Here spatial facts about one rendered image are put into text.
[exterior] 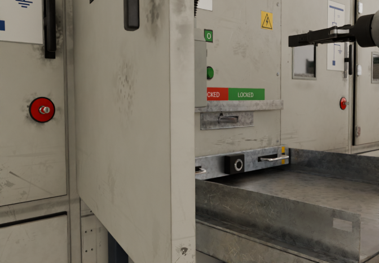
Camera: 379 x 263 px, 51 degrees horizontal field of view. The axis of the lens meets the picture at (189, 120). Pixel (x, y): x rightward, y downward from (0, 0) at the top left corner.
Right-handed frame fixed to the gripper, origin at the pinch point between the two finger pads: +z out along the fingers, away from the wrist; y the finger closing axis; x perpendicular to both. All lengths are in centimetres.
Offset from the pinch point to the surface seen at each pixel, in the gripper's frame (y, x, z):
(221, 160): -18.5, -31.8, 12.2
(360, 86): 98, -11, 30
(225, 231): -45, -38, -15
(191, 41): -65, -9, -28
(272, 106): 0.0, -18.1, 9.5
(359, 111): 98, -23, 30
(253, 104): -8.5, -17.2, 9.5
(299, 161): 13.0, -35.4, 8.9
